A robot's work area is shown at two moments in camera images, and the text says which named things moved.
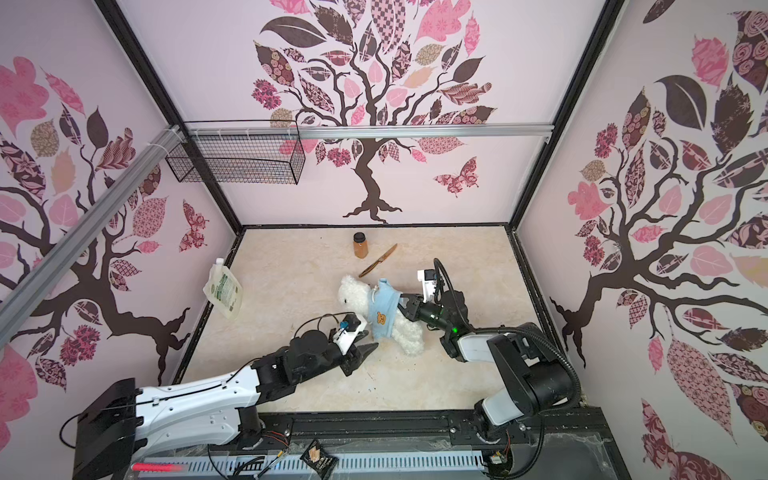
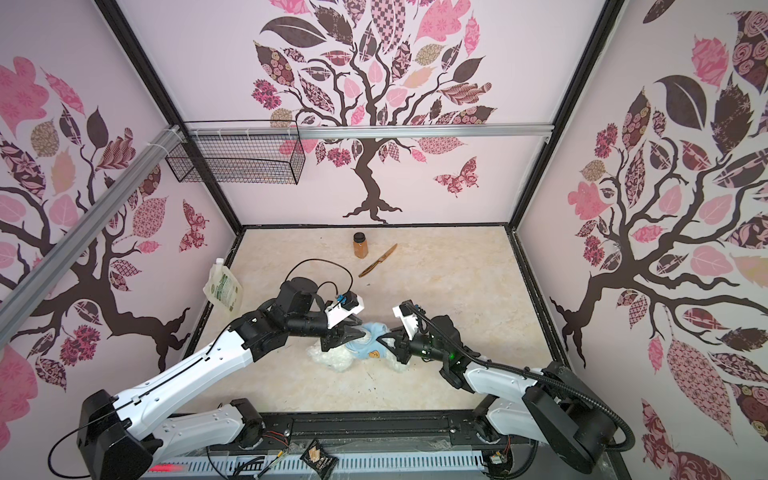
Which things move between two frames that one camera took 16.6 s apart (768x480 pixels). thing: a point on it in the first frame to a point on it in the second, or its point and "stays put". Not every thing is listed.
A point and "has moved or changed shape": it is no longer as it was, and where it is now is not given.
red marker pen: x=156 y=467 stays put
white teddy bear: x=354 y=296 has moved or changed shape
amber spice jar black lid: x=361 y=245 stays put
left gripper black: x=353 y=361 to x=339 y=334
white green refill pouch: x=223 y=289 stays put
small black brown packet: x=319 y=460 stays put
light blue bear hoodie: x=382 y=305 has moved or changed shape
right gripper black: x=416 y=309 to x=404 y=345
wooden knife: x=378 y=261 stays put
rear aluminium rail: x=366 y=131 stays put
